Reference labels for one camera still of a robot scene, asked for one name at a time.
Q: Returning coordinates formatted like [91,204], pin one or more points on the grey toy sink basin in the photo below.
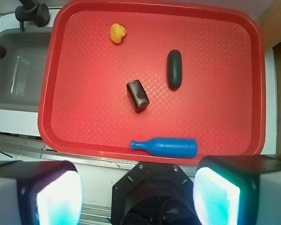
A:
[21,73]

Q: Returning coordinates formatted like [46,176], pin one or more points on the dark grey faucet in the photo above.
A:
[30,11]

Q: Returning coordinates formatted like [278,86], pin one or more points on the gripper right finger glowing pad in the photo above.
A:
[238,190]

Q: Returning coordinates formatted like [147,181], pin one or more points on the dark oblong capsule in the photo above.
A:
[174,69]

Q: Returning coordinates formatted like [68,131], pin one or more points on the red plastic tray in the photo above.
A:
[221,103]

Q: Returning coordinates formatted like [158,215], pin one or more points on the yellow rubber duck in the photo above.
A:
[117,33]

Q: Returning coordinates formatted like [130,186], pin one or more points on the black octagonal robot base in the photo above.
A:
[153,194]

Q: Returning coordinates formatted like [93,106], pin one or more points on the black box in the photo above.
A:
[137,95]

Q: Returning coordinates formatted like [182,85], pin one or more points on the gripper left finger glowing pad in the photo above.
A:
[40,193]

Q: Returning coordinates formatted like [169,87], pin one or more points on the blue plastic bottle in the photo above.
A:
[168,147]

